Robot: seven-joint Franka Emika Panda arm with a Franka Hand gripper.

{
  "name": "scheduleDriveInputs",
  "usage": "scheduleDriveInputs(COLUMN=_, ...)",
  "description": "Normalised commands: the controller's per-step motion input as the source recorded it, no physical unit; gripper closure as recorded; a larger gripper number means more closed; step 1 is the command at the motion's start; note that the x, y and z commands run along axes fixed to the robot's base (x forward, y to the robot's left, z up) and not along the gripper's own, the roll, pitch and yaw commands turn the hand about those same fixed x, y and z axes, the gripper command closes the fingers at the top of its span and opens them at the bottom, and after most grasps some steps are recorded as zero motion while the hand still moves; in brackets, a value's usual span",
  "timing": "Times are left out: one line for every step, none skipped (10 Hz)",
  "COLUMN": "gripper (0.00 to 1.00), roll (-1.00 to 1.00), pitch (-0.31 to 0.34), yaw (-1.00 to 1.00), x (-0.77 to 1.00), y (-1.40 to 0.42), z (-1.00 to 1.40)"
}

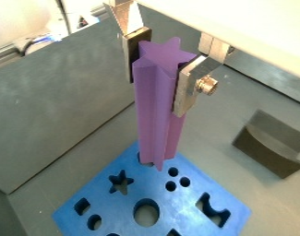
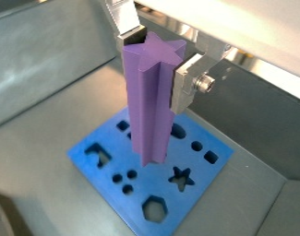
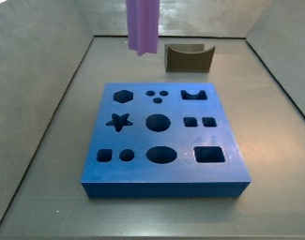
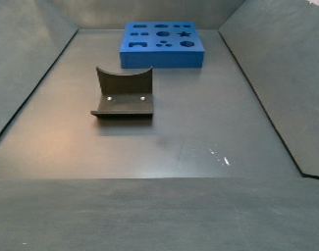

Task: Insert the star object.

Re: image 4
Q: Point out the black curved holder bracket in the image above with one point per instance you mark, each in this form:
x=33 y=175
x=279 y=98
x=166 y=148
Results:
x=125 y=88

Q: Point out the blue shape sorter block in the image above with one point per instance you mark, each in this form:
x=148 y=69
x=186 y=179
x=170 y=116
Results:
x=162 y=45

